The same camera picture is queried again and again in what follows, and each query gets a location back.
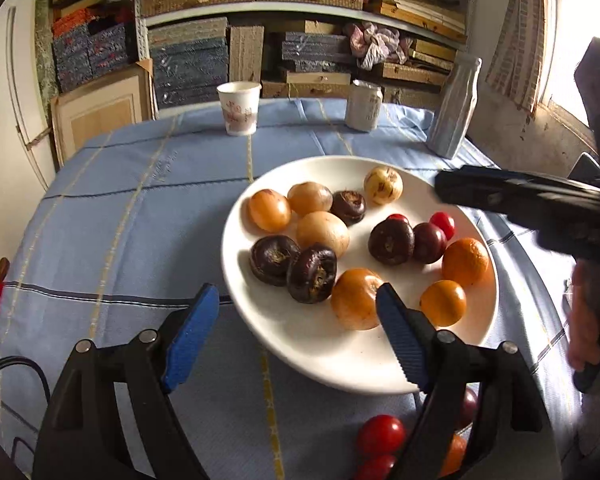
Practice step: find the dark purple plum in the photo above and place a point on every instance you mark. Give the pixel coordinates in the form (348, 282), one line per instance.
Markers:
(428, 242)

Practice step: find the silver metal bottle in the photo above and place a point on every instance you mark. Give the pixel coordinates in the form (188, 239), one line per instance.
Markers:
(452, 115)

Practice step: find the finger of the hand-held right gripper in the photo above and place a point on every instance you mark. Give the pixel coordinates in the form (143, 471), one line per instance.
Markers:
(485, 171)
(475, 192)

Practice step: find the person's right hand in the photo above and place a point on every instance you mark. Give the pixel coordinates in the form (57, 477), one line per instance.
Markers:
(585, 320)

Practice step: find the pile of blue red boxes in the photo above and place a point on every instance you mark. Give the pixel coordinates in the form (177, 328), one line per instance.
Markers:
(80, 55)

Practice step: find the tan pear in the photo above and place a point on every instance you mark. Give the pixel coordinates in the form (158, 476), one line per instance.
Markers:
(269, 210)
(322, 233)

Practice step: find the white drink can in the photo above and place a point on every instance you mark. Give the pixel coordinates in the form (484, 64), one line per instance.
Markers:
(362, 107)

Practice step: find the stack of light wooden boxes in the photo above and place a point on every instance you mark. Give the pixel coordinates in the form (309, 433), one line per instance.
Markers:
(420, 10)

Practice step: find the upright woven gray box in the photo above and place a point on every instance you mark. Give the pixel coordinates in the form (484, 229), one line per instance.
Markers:
(246, 55)

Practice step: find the beige patterned curtain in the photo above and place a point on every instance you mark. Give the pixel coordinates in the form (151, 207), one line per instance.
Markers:
(517, 45)

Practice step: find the stack of blue patterned boxes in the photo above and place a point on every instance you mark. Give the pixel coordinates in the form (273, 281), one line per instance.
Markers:
(190, 70)

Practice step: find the marble patterned slab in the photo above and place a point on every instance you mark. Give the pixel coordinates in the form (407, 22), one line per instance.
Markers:
(45, 50)

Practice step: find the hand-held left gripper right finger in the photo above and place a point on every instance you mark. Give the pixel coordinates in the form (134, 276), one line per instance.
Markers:
(402, 335)

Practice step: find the dark red plum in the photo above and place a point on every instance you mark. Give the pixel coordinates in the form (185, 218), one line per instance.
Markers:
(467, 405)

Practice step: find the white plate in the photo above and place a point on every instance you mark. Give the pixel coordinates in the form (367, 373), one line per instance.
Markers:
(305, 330)

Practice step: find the stack of dark blue boxes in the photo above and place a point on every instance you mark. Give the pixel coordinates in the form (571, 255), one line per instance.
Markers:
(315, 50)

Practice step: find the white leaning board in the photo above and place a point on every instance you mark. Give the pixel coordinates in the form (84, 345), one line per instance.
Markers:
(25, 85)

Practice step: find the small yellowish orange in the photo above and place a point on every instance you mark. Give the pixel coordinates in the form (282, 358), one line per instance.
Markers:
(443, 302)

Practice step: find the light wooden picture frame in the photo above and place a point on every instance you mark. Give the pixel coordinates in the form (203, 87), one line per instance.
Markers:
(100, 110)

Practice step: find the speckled yellow passion fruit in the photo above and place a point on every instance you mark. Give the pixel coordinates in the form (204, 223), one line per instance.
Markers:
(383, 185)

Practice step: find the blue checked tablecloth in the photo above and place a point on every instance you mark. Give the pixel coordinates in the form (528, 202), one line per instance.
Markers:
(130, 235)

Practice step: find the yellow-orange peach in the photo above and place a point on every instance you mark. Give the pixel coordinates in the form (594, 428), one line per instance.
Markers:
(309, 198)

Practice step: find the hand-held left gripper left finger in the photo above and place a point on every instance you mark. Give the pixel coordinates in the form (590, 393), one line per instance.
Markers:
(192, 335)

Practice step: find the dark water chestnut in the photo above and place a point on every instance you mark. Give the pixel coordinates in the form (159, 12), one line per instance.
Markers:
(391, 241)
(312, 273)
(348, 206)
(274, 260)

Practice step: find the white metal shelf rack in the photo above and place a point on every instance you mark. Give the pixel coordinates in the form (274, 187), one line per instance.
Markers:
(141, 30)

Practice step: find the white paper cup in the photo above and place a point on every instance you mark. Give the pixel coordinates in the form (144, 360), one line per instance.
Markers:
(239, 110)

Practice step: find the metal framed window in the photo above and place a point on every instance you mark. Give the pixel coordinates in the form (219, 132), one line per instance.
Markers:
(567, 20)

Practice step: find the pink cloth bundle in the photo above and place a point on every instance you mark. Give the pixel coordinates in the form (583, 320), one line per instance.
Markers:
(375, 45)

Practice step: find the bright orange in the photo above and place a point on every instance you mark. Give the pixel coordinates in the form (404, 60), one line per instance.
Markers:
(465, 261)

